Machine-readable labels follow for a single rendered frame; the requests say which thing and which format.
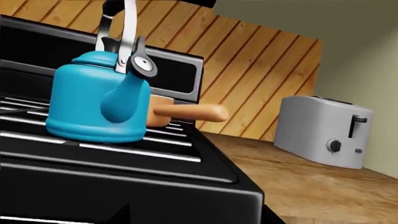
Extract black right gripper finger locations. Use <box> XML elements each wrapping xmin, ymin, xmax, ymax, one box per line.
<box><xmin>101</xmin><ymin>202</ymin><xmax>132</xmax><ymax>224</ymax></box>

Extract black stove range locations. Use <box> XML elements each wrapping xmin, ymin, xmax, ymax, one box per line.
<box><xmin>0</xmin><ymin>14</ymin><xmax>287</xmax><ymax>224</ymax></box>

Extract wooden plank backsplash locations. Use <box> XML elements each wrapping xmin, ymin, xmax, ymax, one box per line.
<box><xmin>0</xmin><ymin>0</ymin><xmax>324</xmax><ymax>142</ymax></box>

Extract copper saucepan with wooden handle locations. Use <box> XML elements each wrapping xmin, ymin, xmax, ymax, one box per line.
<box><xmin>145</xmin><ymin>95</ymin><xmax>230</xmax><ymax>128</ymax></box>

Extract silver two-slot toaster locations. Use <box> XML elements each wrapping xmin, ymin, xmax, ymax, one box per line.
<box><xmin>273</xmin><ymin>95</ymin><xmax>374</xmax><ymax>170</ymax></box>

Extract black range hood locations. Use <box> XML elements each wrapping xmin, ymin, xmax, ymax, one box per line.
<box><xmin>197</xmin><ymin>0</ymin><xmax>218</xmax><ymax>11</ymax></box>

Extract blue kettle with steel handle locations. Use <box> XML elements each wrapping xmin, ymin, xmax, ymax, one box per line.
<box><xmin>45</xmin><ymin>0</ymin><xmax>159</xmax><ymax>144</ymax></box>

